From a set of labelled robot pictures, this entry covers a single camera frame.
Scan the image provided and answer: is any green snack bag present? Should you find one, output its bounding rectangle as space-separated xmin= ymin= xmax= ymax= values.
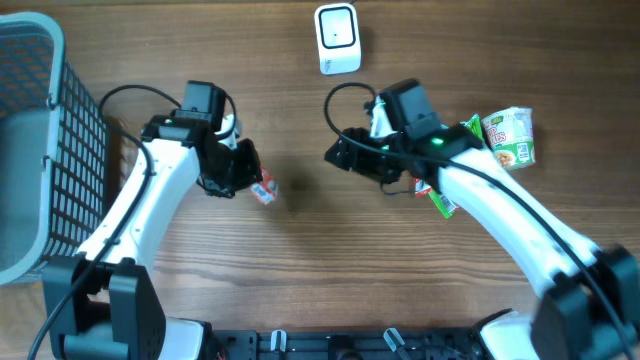
xmin=413 ymin=114 xmax=483 ymax=219

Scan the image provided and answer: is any small red white carton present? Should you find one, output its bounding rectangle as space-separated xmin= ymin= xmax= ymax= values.
xmin=250 ymin=166 xmax=278 ymax=205

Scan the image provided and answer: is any instant noodle cup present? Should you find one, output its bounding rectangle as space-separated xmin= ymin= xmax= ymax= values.
xmin=481 ymin=107 xmax=535 ymax=170

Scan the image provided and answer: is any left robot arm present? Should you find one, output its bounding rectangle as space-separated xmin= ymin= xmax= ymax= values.
xmin=28 ymin=80 xmax=262 ymax=359

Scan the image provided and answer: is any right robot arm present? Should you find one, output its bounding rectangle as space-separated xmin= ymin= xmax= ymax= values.
xmin=324 ymin=78 xmax=639 ymax=359

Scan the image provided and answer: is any grey plastic shopping basket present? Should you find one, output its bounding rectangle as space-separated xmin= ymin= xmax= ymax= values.
xmin=1 ymin=12 xmax=109 ymax=286

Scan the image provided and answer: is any black mounting rail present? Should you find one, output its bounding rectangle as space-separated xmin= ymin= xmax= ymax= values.
xmin=209 ymin=327 xmax=565 ymax=360

